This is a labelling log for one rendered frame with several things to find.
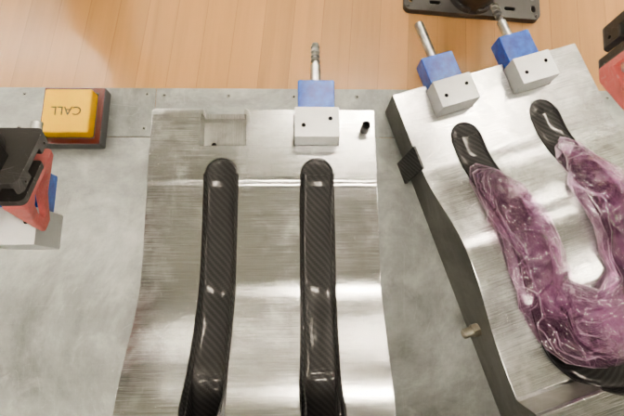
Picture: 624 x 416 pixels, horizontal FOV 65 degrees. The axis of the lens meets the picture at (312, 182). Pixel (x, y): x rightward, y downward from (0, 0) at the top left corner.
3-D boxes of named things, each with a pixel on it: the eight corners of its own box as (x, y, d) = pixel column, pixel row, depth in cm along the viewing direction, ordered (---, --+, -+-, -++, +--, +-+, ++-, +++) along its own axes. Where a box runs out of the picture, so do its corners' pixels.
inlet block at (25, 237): (25, 130, 54) (-3, 112, 48) (72, 130, 54) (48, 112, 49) (10, 250, 51) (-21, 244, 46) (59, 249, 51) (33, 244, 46)
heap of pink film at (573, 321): (451, 170, 59) (474, 149, 52) (582, 130, 61) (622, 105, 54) (539, 388, 53) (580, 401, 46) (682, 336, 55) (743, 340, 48)
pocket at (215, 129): (206, 121, 61) (201, 109, 57) (249, 121, 61) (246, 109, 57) (204, 155, 59) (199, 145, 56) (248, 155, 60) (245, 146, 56)
